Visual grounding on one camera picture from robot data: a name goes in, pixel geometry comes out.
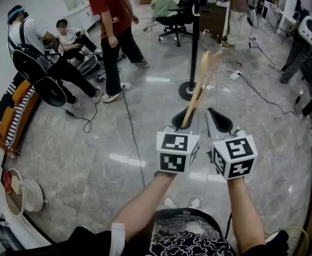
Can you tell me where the grey open equipment case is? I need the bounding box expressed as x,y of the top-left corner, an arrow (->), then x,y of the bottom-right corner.
77,54 -> 102,77

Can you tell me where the looped black cable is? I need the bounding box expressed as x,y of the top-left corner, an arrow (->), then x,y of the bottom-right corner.
60,105 -> 98,134

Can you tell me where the white floor cable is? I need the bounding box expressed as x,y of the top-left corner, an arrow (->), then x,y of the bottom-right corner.
220,68 -> 263,103

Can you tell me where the white round backpack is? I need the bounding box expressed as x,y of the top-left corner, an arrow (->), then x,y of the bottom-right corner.
298,15 -> 312,47

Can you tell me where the person's right shoe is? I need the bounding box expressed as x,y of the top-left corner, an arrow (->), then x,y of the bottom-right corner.
187,197 -> 201,209

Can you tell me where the red box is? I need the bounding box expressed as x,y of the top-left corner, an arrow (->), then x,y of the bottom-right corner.
2,170 -> 13,195

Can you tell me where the wooden stick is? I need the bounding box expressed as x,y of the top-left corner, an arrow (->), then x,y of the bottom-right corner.
181,50 -> 223,130

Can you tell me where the person's left forearm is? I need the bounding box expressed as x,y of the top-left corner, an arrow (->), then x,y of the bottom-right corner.
111,172 -> 178,242

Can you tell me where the green garment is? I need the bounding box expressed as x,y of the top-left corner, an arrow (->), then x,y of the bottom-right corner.
150,0 -> 182,19

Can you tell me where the person's black printed shirt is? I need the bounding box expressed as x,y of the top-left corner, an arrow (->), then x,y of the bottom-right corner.
1,208 -> 290,256

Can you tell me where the white round tub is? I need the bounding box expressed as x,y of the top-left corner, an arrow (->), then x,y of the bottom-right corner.
5,168 -> 26,217

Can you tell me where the black oval backpack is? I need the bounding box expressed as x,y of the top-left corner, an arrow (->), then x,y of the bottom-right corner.
12,43 -> 68,108

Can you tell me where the brown wooden desk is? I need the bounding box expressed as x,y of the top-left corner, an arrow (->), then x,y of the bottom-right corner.
198,1 -> 230,44

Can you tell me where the white round lid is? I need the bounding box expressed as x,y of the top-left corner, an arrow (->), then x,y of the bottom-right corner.
21,179 -> 45,213

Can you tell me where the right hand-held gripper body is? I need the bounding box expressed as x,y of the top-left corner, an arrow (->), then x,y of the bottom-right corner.
211,127 -> 259,181

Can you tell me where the person's left shoe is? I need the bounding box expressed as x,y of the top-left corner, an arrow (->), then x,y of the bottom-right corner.
163,196 -> 177,208

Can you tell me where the black coat rack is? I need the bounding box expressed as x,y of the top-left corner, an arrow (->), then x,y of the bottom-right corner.
178,0 -> 202,102

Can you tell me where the person's shoe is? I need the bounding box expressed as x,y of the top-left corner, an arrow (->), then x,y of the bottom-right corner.
187,197 -> 201,209
163,196 -> 177,208

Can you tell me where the yellow cable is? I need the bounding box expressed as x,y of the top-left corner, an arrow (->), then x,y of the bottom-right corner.
277,226 -> 310,256

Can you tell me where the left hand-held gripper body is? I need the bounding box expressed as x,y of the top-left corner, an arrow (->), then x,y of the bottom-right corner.
154,125 -> 201,178

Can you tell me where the white cabinet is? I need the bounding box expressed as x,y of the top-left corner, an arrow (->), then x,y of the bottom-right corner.
65,0 -> 102,31

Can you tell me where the person's right forearm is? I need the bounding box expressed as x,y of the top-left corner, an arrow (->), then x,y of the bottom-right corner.
227,177 -> 266,254

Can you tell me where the black office chair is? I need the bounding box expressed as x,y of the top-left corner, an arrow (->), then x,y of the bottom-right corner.
151,5 -> 196,47

